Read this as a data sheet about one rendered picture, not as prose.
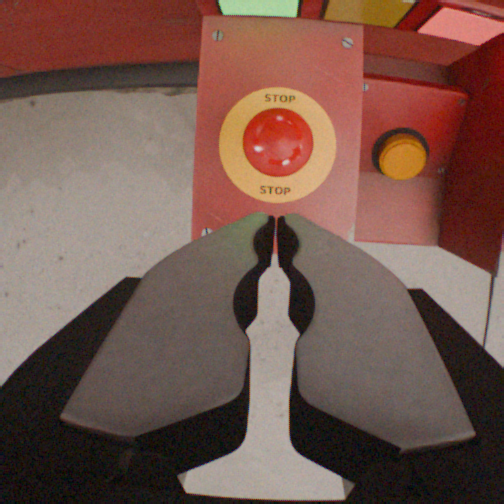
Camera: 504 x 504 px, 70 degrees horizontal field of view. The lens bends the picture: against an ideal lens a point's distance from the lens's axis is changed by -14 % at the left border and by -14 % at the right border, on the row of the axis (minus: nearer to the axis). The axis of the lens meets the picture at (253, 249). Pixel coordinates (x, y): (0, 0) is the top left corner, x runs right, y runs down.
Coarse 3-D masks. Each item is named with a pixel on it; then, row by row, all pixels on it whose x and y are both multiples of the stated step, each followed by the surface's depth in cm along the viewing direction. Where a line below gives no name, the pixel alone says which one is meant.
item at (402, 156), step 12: (384, 144) 30; (396, 144) 29; (408, 144) 29; (420, 144) 29; (384, 156) 30; (396, 156) 30; (408, 156) 29; (420, 156) 29; (384, 168) 30; (396, 168) 30; (408, 168) 30; (420, 168) 30
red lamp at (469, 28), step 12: (444, 12) 18; (456, 12) 18; (432, 24) 20; (444, 24) 20; (456, 24) 19; (468, 24) 19; (480, 24) 19; (492, 24) 18; (444, 36) 22; (456, 36) 21; (468, 36) 21; (480, 36) 20; (492, 36) 20
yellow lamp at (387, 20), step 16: (336, 0) 19; (352, 0) 19; (368, 0) 19; (384, 0) 18; (400, 0) 18; (336, 16) 22; (352, 16) 21; (368, 16) 21; (384, 16) 21; (400, 16) 20
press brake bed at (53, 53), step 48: (0, 0) 34; (48, 0) 37; (96, 0) 39; (144, 0) 40; (192, 0) 41; (480, 0) 31; (0, 48) 51; (48, 48) 56; (96, 48) 59; (144, 48) 61; (192, 48) 61; (384, 48) 54; (432, 48) 50; (0, 96) 96
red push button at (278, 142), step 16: (272, 112) 22; (288, 112) 22; (256, 128) 22; (272, 128) 22; (288, 128) 22; (304, 128) 22; (256, 144) 22; (272, 144) 22; (288, 144) 22; (304, 144) 22; (256, 160) 22; (272, 160) 22; (288, 160) 22; (304, 160) 22; (272, 176) 23
